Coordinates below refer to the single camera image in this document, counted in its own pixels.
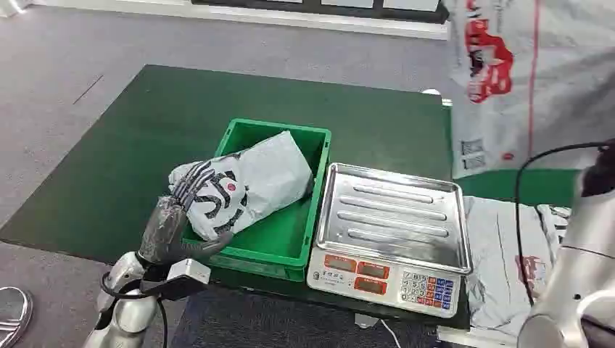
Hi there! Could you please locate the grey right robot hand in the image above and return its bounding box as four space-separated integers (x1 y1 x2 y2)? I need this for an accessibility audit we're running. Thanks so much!
581 138 615 199

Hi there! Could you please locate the large grey printed parcel bag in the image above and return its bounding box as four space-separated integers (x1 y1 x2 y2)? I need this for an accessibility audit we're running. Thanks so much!
444 0 615 180

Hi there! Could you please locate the grey parcel bag black print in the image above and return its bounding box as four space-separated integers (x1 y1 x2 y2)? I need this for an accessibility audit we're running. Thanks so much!
168 130 315 242

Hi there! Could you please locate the small grey parcel bag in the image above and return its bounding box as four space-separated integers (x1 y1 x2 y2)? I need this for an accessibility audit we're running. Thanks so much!
535 204 574 265

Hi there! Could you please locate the green conveyor belt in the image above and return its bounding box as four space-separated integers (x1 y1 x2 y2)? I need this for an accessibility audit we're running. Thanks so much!
453 167 583 208

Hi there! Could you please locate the white steel platter scale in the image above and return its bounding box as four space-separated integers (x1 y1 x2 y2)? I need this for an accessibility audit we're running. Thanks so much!
306 162 474 320

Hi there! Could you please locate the green plastic crate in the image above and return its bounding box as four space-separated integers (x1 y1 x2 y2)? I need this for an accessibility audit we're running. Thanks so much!
181 117 332 283

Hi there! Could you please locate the chrome curved object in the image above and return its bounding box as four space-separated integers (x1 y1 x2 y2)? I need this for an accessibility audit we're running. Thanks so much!
0 286 33 348

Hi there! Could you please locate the white scale cable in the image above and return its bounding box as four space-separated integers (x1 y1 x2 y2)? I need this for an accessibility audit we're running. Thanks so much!
379 319 403 348

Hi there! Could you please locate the white bracket under table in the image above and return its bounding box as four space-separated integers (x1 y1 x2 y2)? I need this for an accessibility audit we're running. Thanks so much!
354 312 381 331

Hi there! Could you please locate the dark window frame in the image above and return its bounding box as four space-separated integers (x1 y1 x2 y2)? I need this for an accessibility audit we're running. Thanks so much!
190 0 450 25

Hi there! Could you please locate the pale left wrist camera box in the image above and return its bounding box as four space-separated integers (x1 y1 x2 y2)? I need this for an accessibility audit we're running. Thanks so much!
140 258 212 302

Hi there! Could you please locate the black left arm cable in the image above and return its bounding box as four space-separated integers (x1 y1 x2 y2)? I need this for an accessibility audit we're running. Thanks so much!
99 272 169 348

